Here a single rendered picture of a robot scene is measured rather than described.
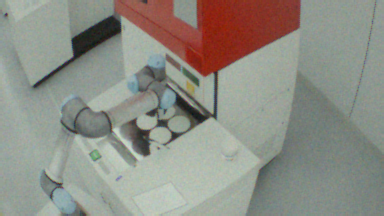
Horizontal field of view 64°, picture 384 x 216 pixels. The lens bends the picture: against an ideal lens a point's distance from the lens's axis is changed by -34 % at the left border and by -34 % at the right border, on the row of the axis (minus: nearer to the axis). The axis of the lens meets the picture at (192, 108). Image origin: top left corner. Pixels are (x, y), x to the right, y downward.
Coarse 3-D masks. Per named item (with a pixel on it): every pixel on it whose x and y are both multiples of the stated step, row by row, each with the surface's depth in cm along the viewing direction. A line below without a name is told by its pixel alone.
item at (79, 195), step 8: (72, 184) 193; (72, 192) 189; (80, 192) 190; (80, 200) 186; (88, 200) 187; (96, 200) 188; (48, 208) 180; (56, 208) 180; (88, 208) 183; (96, 208) 184; (104, 208) 185
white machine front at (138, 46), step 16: (128, 32) 238; (144, 32) 221; (128, 48) 249; (144, 48) 230; (160, 48) 215; (144, 64) 240; (176, 80) 218; (208, 80) 194; (176, 96) 228; (192, 96) 213; (208, 96) 200
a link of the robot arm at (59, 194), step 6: (60, 186) 162; (54, 192) 155; (60, 192) 156; (66, 192) 157; (54, 198) 154; (60, 198) 154; (66, 198) 155; (72, 198) 157; (60, 204) 152; (66, 204) 153; (72, 204) 155; (60, 210) 154; (66, 210) 153; (72, 210) 155; (78, 210) 162
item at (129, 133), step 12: (180, 108) 219; (132, 120) 214; (168, 120) 214; (192, 120) 213; (120, 132) 209; (132, 132) 209; (144, 132) 209; (180, 132) 209; (132, 144) 204; (144, 144) 204; (144, 156) 199
